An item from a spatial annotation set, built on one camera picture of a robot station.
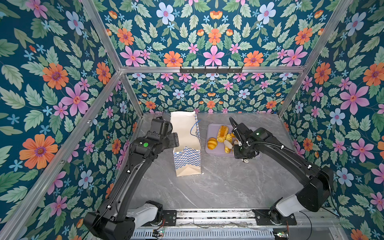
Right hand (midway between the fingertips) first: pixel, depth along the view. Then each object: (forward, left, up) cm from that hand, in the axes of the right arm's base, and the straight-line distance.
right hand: (237, 155), depth 79 cm
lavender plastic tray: (+19, +7, -13) cm, 24 cm away
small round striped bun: (+15, +12, -12) cm, 23 cm away
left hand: (+4, +33, +13) cm, 36 cm away
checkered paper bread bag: (-2, +26, +3) cm, 26 cm away
